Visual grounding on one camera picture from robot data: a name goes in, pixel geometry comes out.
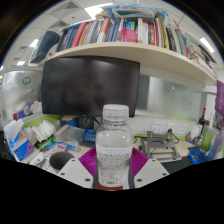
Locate purple hanging banner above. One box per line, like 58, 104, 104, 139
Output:
214, 79, 224, 118

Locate grey ribbed cup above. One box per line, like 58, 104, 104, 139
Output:
48, 151, 76, 175

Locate clear plastic water bottle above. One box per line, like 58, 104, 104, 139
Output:
95, 103, 135, 188

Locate translucent purple drink bottle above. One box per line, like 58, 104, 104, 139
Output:
206, 128, 224, 163

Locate white wall socket row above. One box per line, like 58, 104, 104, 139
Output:
149, 120, 190, 136

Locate grey metal laptop stand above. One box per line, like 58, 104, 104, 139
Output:
140, 129, 183, 164

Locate stack of white napkins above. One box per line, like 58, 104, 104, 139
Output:
31, 119, 57, 143

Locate small blue electronics box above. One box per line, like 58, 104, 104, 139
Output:
81, 128, 98, 144

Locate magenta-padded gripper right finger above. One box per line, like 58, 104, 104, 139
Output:
129, 147, 170, 190

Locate clear plastic box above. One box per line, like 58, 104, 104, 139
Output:
54, 124, 86, 145

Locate blue tissue box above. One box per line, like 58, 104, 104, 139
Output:
3, 119, 35, 163

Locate dark wine bottle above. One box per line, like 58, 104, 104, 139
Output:
198, 107, 207, 127

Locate black computer monitor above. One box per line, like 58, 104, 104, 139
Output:
40, 55, 141, 130

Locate blue round container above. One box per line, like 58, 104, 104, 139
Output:
61, 114, 80, 128

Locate coiled blue cable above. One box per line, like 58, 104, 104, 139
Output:
187, 148, 206, 165

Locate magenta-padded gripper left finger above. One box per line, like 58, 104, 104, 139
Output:
57, 147, 99, 190

